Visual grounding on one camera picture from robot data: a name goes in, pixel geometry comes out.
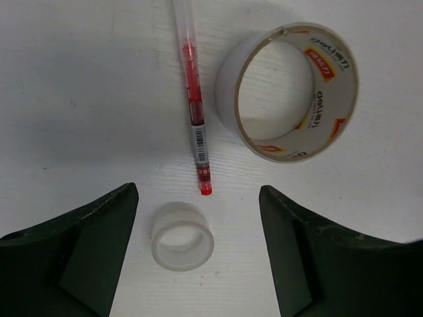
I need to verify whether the large tape roll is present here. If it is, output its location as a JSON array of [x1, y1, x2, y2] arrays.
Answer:
[[215, 22, 359, 163]]

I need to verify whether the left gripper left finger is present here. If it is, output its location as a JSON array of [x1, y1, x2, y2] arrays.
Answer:
[[58, 182, 139, 317]]

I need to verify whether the small clear tape roll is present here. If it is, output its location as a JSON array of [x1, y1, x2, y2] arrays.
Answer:
[[151, 201, 214, 271]]

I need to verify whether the red pen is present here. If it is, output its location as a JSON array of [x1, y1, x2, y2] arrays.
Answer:
[[173, 1, 212, 196]]

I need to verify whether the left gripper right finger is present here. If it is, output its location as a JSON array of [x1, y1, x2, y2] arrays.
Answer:
[[259, 186, 313, 316]]

